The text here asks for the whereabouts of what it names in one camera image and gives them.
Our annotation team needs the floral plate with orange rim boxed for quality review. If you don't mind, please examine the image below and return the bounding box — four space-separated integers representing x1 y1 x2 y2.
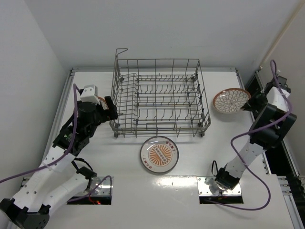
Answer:
97 96 109 110

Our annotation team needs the white plate with orange sunburst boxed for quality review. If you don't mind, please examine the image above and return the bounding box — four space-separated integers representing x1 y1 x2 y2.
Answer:
140 136 179 175

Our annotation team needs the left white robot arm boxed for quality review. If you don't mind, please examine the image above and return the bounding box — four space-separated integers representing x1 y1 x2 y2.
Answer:
0 96 118 229

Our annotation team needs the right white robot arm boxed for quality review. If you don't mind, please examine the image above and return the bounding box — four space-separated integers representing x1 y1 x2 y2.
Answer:
215 81 297 190

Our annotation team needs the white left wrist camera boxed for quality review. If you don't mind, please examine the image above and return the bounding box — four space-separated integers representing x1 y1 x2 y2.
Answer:
80 84 100 104

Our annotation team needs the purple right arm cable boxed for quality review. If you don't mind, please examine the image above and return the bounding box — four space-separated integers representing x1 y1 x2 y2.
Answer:
209 60 296 211

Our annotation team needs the grey wire dish rack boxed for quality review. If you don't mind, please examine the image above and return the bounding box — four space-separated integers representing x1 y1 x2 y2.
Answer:
111 48 211 137

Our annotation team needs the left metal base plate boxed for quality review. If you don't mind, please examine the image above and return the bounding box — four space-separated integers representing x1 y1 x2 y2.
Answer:
20 176 114 198

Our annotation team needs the metal base plate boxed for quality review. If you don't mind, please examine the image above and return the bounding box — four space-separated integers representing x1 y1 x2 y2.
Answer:
20 176 114 198
196 177 242 197

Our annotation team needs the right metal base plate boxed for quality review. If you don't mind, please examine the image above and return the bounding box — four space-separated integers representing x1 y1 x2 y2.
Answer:
196 177 242 197

